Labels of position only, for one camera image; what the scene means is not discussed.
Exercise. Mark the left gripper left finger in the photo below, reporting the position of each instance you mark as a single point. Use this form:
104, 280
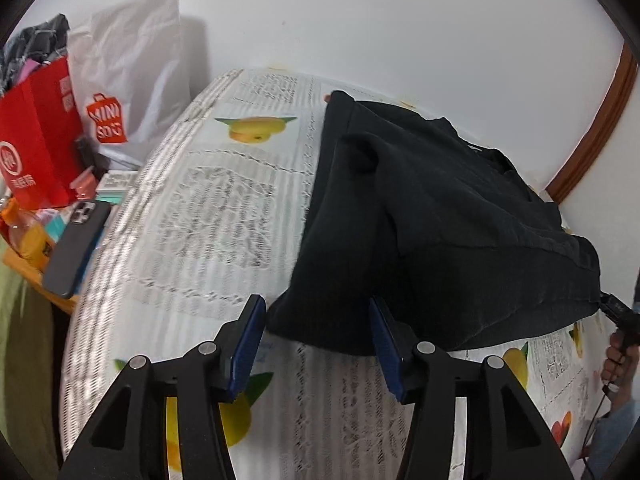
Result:
125, 437

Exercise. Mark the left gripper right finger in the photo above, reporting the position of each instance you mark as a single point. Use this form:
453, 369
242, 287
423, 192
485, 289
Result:
505, 437

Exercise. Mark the black sweatshirt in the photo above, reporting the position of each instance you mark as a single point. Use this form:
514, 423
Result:
443, 234

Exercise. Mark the person's right hand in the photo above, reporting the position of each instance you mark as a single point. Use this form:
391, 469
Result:
619, 367

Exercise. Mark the fruit print tablecloth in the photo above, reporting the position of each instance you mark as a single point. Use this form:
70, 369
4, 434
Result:
217, 215

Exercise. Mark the green bed sheet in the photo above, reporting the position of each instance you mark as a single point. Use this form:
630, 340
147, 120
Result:
27, 375

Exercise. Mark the black smartphone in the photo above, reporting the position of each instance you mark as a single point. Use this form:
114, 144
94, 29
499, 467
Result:
72, 252

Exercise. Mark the small white box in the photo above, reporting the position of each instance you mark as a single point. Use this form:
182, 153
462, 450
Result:
114, 185

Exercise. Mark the orange drink bottle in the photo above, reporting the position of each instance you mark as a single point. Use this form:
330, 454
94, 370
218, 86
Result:
27, 235

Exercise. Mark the red paper shopping bag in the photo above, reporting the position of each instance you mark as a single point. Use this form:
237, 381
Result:
39, 126

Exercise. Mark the white Miniso plastic bag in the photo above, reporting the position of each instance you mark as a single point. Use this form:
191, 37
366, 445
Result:
129, 77

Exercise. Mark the black plaid cloth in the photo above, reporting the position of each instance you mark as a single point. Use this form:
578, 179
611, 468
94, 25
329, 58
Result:
31, 48

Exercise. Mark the brown wooden door frame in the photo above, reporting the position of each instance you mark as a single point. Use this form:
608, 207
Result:
600, 131

